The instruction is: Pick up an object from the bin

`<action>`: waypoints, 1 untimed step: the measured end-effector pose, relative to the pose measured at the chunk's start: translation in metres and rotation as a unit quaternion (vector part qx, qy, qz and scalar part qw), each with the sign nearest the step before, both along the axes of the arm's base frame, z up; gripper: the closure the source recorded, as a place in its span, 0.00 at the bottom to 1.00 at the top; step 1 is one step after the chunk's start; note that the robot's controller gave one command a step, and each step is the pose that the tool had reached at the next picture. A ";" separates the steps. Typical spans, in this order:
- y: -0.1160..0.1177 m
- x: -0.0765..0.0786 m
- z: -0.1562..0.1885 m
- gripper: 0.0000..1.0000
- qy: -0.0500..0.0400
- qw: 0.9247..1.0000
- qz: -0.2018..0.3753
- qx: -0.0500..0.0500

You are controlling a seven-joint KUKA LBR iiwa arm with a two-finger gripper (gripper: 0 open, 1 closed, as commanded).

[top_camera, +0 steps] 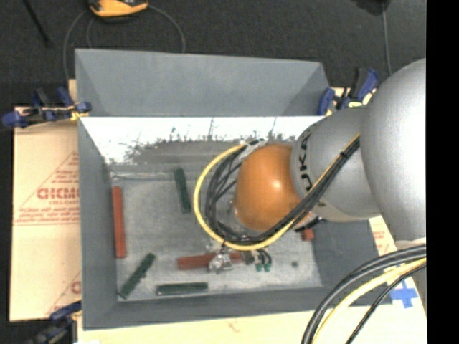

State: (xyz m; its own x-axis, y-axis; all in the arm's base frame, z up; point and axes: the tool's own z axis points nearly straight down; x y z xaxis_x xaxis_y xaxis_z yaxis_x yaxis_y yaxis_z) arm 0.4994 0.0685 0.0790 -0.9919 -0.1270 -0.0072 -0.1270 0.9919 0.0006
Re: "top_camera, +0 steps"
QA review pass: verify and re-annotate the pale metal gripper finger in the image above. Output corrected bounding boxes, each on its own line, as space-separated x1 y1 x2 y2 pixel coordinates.
205 242 229 258
208 256 234 274

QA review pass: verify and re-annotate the dark green flat block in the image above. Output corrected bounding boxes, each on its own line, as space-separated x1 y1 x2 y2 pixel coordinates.
117 252 157 300
156 281 209 297
173 167 192 214

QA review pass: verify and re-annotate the grey metal bin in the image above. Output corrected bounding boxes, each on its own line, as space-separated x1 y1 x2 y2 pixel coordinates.
74 48 394 329

